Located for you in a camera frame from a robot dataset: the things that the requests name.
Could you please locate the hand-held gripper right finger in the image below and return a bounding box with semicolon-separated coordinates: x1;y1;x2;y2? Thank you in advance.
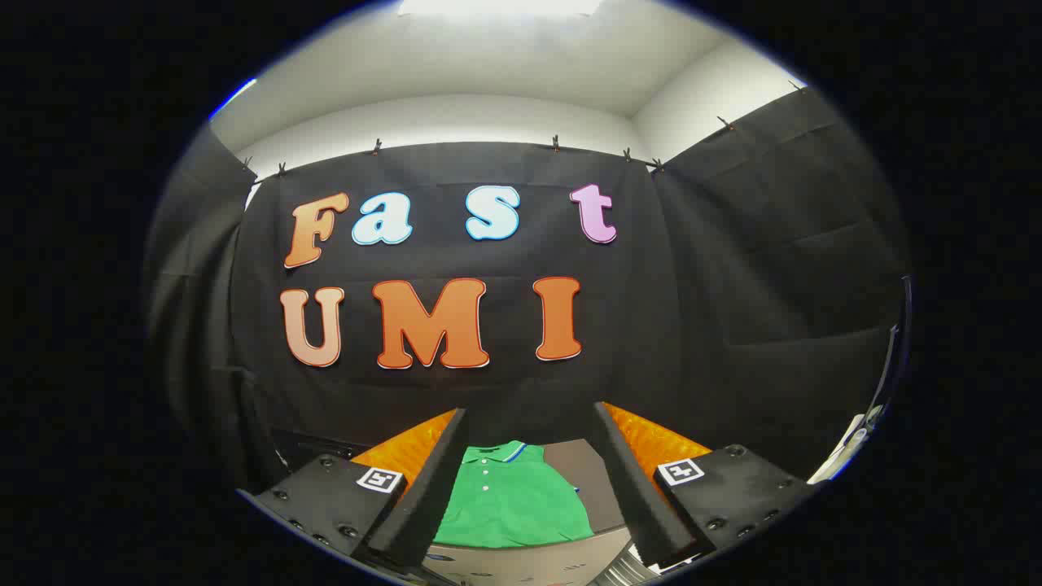
593;400;817;570

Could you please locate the green polo shirt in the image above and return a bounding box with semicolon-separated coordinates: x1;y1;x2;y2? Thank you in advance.
431;439;595;549

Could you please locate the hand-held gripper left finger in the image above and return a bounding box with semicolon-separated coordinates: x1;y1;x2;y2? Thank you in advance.
240;409;470;571

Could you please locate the row of black cloth clips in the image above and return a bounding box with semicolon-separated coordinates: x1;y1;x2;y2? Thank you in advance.
240;80;804;176

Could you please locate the ceiling light panel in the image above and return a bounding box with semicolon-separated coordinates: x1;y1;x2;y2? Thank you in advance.
397;0;605;19

